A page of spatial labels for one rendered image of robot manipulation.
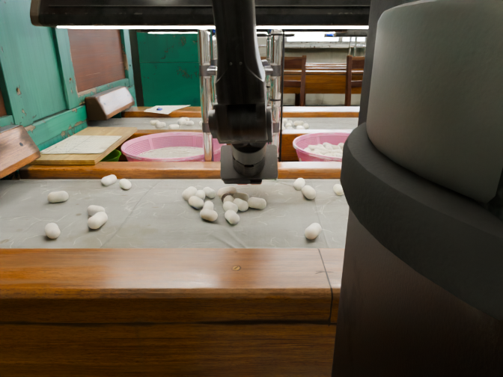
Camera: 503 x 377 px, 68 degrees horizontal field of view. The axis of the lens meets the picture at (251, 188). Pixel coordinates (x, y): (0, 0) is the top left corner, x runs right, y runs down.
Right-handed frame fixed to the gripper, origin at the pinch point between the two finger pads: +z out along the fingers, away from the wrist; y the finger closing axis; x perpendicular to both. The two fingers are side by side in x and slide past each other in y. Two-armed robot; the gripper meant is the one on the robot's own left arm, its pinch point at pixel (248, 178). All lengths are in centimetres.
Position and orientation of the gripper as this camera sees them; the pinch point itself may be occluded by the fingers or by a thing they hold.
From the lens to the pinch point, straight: 75.8
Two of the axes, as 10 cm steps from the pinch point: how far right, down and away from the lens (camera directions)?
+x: 0.1, 9.5, -3.0
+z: 0.0, 3.0, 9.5
